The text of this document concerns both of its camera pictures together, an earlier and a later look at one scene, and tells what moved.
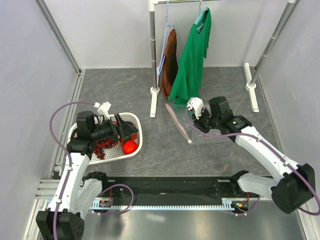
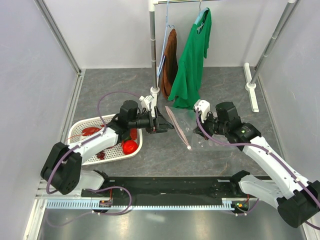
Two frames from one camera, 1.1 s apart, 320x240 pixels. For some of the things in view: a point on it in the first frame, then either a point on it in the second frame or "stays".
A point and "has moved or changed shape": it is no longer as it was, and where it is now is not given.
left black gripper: [124, 129] -> [161, 124]
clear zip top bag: [192, 135] has moved or changed shape
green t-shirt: [188, 84] stays
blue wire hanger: [163, 56] stays
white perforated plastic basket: [118, 152] stays
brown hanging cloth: [170, 69] stays
